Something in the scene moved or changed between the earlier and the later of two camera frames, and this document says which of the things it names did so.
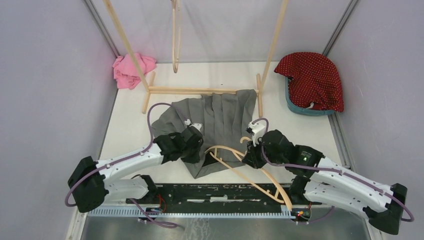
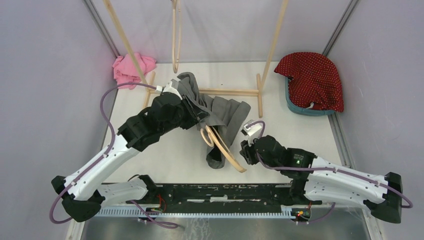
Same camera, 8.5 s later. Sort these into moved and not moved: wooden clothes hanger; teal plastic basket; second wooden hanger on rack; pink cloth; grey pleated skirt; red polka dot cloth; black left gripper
Moved: grey pleated skirt; black left gripper; wooden clothes hanger
Not moved: second wooden hanger on rack; teal plastic basket; red polka dot cloth; pink cloth
